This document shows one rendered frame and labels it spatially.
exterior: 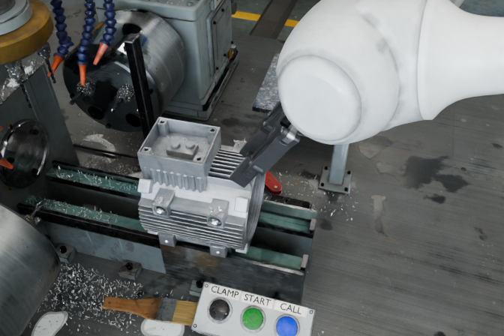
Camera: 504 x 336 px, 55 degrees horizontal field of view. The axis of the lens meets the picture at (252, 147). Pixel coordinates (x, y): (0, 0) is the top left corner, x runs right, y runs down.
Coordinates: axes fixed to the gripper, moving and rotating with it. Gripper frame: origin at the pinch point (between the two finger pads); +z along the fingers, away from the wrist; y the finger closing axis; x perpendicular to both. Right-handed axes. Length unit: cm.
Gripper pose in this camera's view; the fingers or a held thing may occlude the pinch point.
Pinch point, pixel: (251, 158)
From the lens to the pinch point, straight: 75.0
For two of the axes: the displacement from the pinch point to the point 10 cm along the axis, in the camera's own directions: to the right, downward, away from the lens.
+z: -4.8, 5.4, 6.9
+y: -2.7, 6.6, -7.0
